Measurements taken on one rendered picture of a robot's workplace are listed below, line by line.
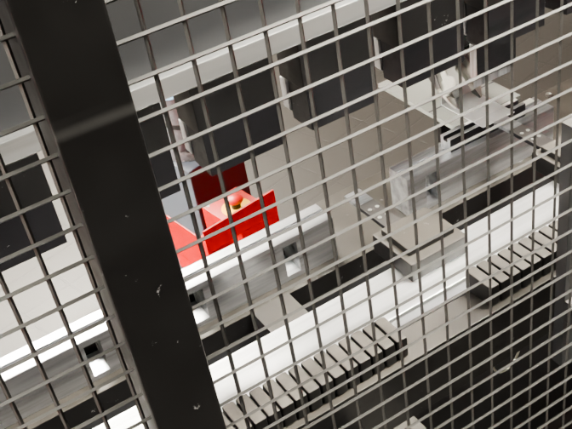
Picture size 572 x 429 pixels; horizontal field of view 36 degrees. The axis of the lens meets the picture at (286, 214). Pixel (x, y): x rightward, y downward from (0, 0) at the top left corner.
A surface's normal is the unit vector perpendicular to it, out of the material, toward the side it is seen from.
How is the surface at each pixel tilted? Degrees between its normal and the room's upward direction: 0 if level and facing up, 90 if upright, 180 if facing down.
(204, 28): 90
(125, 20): 90
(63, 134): 90
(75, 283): 0
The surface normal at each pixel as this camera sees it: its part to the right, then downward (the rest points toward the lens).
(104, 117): 0.51, 0.44
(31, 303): -0.15, -0.80
